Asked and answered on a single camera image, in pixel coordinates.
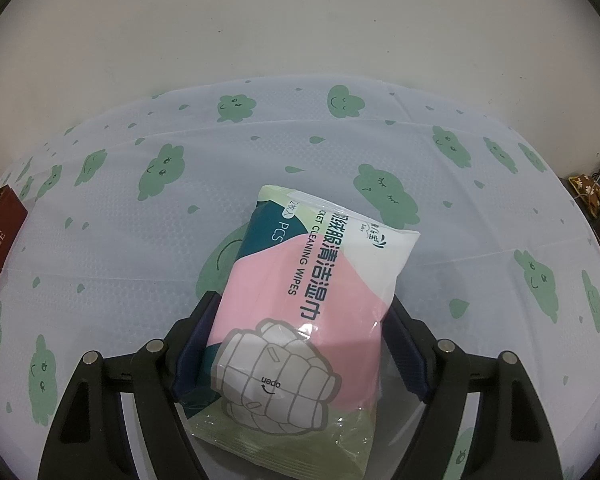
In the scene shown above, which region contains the red rectangular tin box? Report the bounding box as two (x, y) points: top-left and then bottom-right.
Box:
(0, 184), (29, 365)

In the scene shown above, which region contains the pink green wet wipes packet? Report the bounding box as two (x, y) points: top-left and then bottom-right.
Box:
(182, 184), (422, 475)

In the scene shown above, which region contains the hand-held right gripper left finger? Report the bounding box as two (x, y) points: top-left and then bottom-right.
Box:
(37, 290), (221, 480)

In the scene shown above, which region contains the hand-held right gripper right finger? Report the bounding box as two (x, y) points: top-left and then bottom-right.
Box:
(382, 294), (565, 480)

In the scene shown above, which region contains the brown floral pouch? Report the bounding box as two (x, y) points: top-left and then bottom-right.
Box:
(569, 174), (600, 206)

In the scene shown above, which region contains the green cloud print tablecloth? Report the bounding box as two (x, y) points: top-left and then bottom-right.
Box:
(0, 77), (600, 480)

